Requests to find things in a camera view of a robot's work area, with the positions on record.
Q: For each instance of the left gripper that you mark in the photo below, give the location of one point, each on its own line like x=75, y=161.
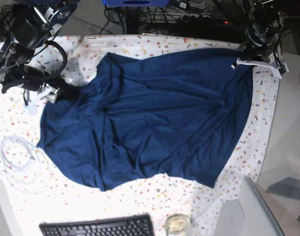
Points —
x=253, y=55

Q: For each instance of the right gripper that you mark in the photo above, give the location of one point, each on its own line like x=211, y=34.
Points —
x=31, y=78

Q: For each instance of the blue t-shirt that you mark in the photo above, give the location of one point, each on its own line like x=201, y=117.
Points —
x=180, y=114

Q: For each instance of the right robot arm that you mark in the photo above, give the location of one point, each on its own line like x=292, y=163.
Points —
x=35, y=24

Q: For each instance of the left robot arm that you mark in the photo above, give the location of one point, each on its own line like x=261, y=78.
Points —
x=264, y=25

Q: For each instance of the blue box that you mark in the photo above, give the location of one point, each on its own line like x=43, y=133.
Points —
x=138, y=3

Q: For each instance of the black keyboard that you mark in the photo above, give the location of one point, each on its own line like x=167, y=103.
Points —
x=140, y=225

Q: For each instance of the glass jar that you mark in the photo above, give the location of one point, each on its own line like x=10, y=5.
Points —
x=178, y=225

